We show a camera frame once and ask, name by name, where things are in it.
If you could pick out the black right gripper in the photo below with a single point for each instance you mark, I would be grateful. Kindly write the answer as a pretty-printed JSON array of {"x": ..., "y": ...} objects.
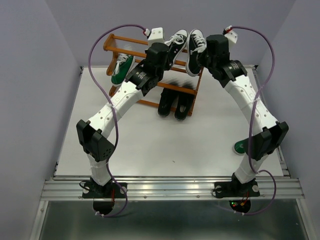
[{"x": 202, "y": 59}]

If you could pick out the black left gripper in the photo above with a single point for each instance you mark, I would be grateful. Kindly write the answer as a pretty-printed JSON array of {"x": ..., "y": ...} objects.
[{"x": 165, "y": 64}]

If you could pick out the black sneaker white laces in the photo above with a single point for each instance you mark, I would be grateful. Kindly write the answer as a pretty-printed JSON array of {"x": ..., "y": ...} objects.
[{"x": 176, "y": 43}]

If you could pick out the green sneaker white laces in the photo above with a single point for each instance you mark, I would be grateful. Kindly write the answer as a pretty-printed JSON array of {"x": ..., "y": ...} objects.
[{"x": 124, "y": 64}]

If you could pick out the all black sneaker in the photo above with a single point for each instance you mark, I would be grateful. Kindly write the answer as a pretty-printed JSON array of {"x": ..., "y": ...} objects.
[
  {"x": 167, "y": 99},
  {"x": 184, "y": 104}
]

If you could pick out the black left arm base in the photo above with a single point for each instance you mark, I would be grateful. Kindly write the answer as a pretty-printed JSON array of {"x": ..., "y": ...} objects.
[{"x": 92, "y": 190}]

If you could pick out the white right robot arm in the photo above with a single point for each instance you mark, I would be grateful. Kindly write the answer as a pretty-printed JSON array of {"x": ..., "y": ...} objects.
[{"x": 265, "y": 132}]

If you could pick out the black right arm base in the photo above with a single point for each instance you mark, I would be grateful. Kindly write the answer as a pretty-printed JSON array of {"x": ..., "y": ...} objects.
[{"x": 234, "y": 188}]

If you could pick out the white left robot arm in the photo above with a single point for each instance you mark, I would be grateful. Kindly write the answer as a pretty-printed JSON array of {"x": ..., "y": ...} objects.
[{"x": 93, "y": 134}]

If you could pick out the orange wooden shoe shelf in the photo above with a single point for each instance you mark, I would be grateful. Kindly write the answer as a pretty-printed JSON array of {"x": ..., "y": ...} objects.
[{"x": 175, "y": 79}]

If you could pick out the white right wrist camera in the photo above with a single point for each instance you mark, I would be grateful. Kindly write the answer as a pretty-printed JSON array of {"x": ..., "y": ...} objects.
[{"x": 231, "y": 35}]

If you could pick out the aluminium mounting rail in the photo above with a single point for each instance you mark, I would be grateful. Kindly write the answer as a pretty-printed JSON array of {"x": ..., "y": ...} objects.
[{"x": 164, "y": 189}]

